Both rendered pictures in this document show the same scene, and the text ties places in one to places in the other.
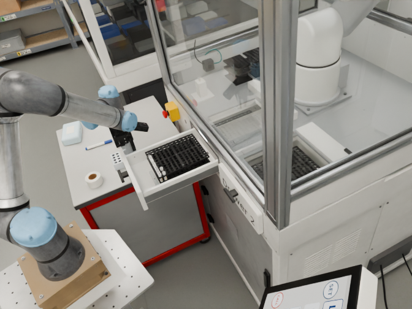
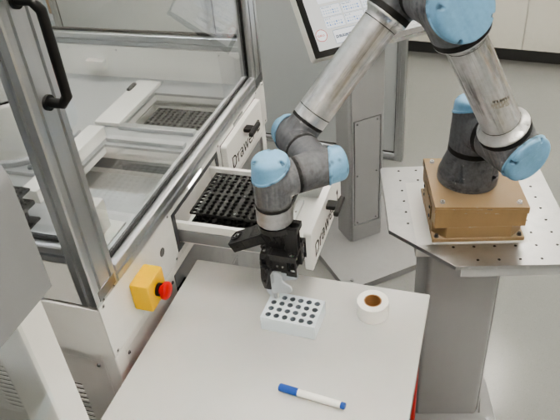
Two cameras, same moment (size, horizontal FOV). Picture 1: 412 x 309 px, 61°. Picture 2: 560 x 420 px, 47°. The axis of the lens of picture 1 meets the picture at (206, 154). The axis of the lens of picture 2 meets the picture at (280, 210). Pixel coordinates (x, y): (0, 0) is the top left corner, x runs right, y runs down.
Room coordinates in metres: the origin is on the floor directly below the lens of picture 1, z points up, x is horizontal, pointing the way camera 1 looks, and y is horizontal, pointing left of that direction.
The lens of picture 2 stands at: (2.05, 1.00, 1.81)
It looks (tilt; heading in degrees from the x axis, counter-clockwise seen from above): 36 degrees down; 218
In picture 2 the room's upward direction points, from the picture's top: 5 degrees counter-clockwise
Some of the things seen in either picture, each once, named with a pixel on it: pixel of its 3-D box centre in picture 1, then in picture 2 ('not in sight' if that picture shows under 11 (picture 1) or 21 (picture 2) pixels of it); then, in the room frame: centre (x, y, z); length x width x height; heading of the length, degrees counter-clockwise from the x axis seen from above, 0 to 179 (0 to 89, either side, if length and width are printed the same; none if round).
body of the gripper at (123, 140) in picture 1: (121, 130); (281, 244); (1.24, 0.35, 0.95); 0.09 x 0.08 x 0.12; 106
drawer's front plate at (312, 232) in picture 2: (132, 178); (323, 214); (1.02, 0.31, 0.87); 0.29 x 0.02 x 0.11; 18
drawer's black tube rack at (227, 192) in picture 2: (177, 159); (246, 207); (1.09, 0.12, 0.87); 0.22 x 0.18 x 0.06; 108
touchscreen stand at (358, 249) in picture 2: not in sight; (366, 142); (0.15, -0.06, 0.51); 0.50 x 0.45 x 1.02; 59
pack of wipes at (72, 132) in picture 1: (72, 132); not in sight; (1.54, 0.68, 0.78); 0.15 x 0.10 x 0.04; 6
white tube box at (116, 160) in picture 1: (125, 157); (292, 314); (1.26, 0.38, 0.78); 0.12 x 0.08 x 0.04; 106
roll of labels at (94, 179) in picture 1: (94, 179); (372, 307); (1.15, 0.52, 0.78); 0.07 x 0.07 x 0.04
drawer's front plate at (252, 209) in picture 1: (239, 196); (242, 137); (0.82, -0.09, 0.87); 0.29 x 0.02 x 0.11; 18
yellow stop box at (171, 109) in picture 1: (171, 111); (149, 287); (1.43, 0.13, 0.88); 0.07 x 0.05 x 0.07; 18
